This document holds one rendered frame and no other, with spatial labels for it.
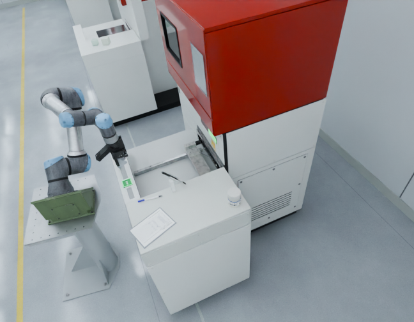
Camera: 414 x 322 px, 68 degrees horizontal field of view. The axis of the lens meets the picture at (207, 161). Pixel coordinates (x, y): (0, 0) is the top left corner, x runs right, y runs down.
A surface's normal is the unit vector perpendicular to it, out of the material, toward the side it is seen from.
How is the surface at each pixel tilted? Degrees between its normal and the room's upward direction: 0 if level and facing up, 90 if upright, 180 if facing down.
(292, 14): 90
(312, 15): 90
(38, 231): 0
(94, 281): 0
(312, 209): 0
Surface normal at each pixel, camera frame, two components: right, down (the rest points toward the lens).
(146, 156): -0.09, -0.69
